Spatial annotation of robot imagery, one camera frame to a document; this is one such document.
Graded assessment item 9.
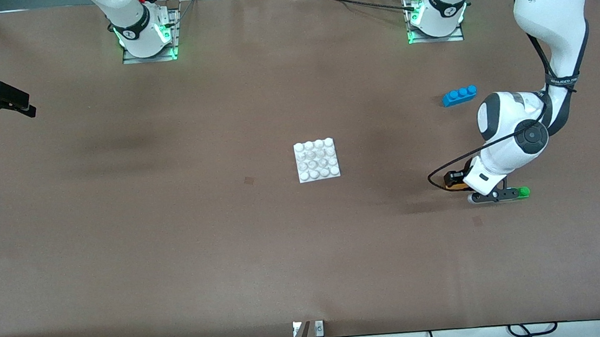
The small metal edge bracket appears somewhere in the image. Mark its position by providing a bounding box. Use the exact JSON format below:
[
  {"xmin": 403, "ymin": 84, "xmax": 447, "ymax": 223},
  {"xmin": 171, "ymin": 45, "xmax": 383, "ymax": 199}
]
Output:
[{"xmin": 292, "ymin": 319, "xmax": 325, "ymax": 337}]

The yellow two-stud block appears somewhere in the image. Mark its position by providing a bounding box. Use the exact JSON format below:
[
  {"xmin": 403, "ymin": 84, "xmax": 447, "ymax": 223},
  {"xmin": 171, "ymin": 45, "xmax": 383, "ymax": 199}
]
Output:
[{"xmin": 443, "ymin": 171, "xmax": 472, "ymax": 194}]

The blue three-stud block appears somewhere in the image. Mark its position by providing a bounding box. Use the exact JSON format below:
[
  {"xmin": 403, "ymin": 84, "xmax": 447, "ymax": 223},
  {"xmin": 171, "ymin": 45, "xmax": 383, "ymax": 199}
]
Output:
[{"xmin": 441, "ymin": 84, "xmax": 479, "ymax": 108}]

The white studded base plate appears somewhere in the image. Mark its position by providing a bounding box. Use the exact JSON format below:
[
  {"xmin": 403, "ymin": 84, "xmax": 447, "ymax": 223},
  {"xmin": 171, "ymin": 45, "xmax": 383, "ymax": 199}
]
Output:
[{"xmin": 293, "ymin": 137, "xmax": 342, "ymax": 184}]

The long black table cable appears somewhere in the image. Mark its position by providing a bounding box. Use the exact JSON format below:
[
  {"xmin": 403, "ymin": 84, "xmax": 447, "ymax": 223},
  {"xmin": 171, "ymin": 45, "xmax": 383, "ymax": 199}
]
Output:
[{"xmin": 285, "ymin": 0, "xmax": 420, "ymax": 24}]

